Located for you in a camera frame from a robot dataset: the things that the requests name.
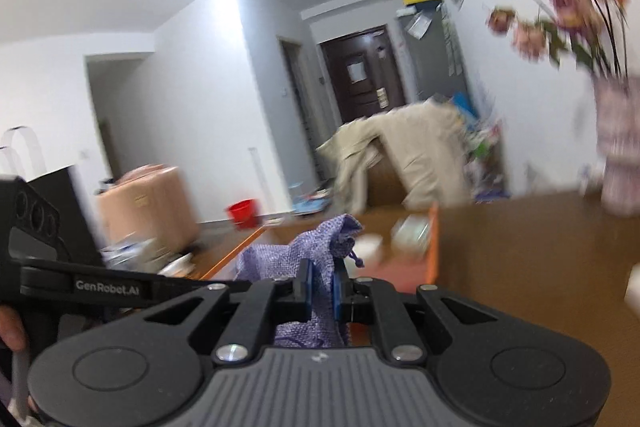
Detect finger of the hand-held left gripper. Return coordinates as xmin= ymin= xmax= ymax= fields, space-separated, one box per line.
xmin=153 ymin=273 xmax=251 ymax=306

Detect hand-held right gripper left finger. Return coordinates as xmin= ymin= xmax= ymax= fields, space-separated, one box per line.
xmin=144 ymin=258 xmax=315 ymax=366

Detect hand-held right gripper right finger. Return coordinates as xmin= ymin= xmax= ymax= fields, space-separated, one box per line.
xmin=332 ymin=264 xmax=502 ymax=365

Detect purple knitted pouch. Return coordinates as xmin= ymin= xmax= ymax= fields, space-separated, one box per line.
xmin=234 ymin=214 xmax=367 ymax=349

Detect red cardboard box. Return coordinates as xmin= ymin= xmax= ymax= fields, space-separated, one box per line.
xmin=197 ymin=201 xmax=442 ymax=344

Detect person's left hand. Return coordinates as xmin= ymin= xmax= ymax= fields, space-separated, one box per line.
xmin=0 ymin=305 xmax=28 ymax=354

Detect white round item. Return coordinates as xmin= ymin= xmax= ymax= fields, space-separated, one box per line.
xmin=353 ymin=234 xmax=385 ymax=266

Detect red plastic bucket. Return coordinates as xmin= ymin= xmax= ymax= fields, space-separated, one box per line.
xmin=227 ymin=199 xmax=260 ymax=230

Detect pink upholstered chair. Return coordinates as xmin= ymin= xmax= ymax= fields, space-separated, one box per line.
xmin=96 ymin=164 xmax=200 ymax=250

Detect clear plastic packet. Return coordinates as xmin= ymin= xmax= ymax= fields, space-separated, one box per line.
xmin=391 ymin=214 xmax=432 ymax=250

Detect brown wooden chair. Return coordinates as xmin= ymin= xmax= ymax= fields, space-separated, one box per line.
xmin=363 ymin=132 xmax=409 ymax=208

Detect beige jacket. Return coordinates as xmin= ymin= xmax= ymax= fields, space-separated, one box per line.
xmin=317 ymin=99 xmax=474 ymax=214

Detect dark brown door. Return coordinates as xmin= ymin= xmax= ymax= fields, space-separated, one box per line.
xmin=319 ymin=24 xmax=407 ymax=124

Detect grey refrigerator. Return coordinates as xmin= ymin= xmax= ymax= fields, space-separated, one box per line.
xmin=396 ymin=0 xmax=472 ymax=108

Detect pink glitter vase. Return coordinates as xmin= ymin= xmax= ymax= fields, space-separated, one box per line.
xmin=593 ymin=77 xmax=640 ymax=219

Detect black bag white handles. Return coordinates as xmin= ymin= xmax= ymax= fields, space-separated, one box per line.
xmin=0 ymin=125 xmax=104 ymax=266

